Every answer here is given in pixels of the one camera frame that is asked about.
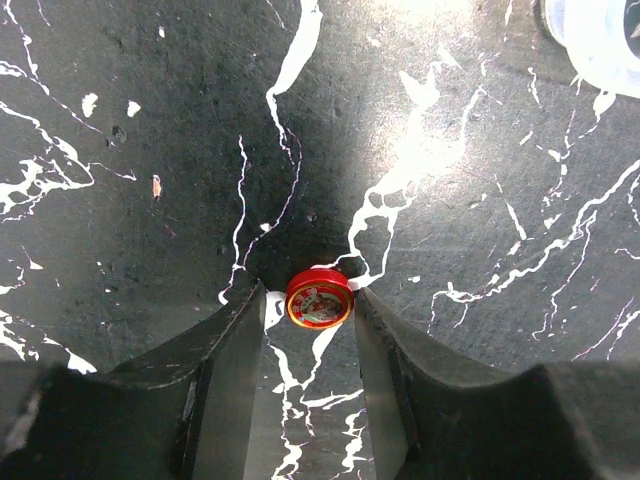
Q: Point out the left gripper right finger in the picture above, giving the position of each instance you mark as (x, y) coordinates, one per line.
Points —
(434, 413)

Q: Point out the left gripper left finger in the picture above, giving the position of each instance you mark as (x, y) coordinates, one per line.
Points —
(182, 410)

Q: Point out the small orange coin item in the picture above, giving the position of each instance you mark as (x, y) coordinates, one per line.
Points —
(319, 298)

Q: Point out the clear medicine kit box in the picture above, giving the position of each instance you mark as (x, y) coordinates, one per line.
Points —
(601, 38)

